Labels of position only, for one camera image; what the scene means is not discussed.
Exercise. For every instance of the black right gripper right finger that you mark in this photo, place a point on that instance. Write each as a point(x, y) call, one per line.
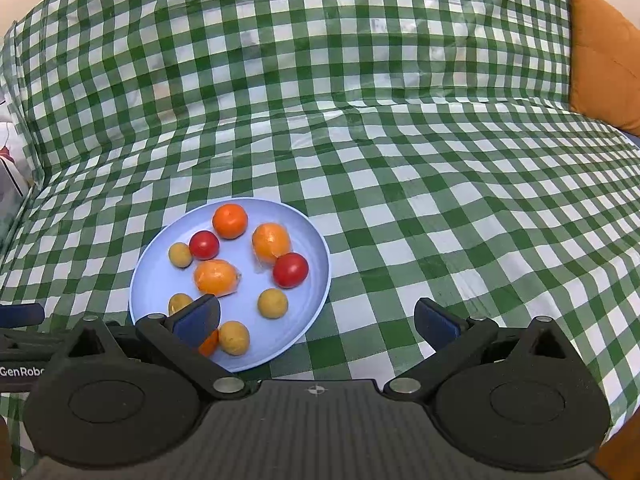
point(458, 344)

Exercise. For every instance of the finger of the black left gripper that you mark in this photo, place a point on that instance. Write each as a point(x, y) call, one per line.
point(20, 315)

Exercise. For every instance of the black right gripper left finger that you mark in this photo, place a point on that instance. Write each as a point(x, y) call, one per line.
point(178, 339)

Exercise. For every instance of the bare orange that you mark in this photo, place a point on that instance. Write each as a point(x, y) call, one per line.
point(209, 345)
point(230, 221)

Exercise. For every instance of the yellow lemon bottom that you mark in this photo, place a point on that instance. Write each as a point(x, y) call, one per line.
point(234, 338)

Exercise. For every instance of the small yellow lemon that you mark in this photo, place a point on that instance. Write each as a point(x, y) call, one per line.
point(179, 255)

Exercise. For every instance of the red tomato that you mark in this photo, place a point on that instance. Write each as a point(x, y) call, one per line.
point(290, 270)
point(204, 245)

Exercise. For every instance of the yellow lemon top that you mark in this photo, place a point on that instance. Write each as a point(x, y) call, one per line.
point(272, 303)

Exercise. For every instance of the red tomato top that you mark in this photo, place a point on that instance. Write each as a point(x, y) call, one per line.
point(290, 270)

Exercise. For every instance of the white patterned pillow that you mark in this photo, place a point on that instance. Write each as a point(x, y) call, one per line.
point(16, 173)

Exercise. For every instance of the green white checkered cloth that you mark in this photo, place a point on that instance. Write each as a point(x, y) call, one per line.
point(412, 149)

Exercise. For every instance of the orange cushion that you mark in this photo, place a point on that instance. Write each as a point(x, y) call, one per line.
point(604, 65)

